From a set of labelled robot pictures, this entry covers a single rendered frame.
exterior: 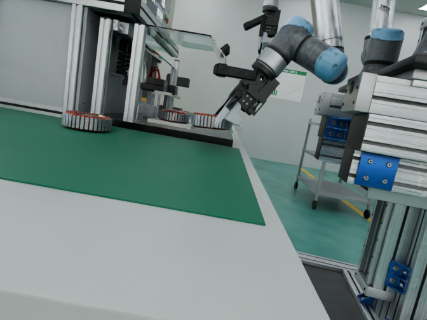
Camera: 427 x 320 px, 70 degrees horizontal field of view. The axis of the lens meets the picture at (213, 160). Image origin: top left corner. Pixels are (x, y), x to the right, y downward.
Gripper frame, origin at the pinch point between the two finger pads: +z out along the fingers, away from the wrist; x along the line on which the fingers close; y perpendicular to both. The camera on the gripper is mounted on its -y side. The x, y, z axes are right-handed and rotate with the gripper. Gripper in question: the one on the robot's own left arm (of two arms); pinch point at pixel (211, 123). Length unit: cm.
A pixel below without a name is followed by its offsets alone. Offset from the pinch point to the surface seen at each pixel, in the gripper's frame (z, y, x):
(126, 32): -4.8, -35.8, 16.6
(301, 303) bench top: 5, 5, -67
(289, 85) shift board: -161, 120, 542
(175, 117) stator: 6.3, -8.9, 24.3
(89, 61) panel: 9.1, -39.0, 16.2
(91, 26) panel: 0.7, -44.0, 14.7
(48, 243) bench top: 12, -9, -64
